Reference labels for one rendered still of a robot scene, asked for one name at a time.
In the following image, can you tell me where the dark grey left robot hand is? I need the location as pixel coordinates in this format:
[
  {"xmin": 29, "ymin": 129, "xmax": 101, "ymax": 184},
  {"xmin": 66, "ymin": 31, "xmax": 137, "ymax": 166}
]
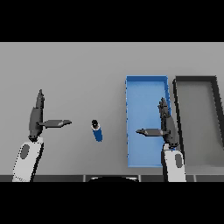
[{"xmin": 28, "ymin": 88, "xmax": 73, "ymax": 143}]

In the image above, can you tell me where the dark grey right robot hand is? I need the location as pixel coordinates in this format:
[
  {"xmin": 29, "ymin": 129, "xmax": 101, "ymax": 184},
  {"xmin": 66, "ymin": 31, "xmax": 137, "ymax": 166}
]
[{"xmin": 136, "ymin": 97, "xmax": 179, "ymax": 149}]

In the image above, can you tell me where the blue bin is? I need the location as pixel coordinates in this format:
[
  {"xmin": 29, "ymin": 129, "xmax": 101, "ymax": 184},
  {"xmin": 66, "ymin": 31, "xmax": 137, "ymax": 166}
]
[{"xmin": 125, "ymin": 75, "xmax": 177, "ymax": 169}]

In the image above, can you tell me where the dark grey bin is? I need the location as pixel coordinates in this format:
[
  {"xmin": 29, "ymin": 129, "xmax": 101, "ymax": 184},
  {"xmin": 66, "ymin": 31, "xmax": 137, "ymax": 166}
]
[{"xmin": 171, "ymin": 75, "xmax": 224, "ymax": 168}]

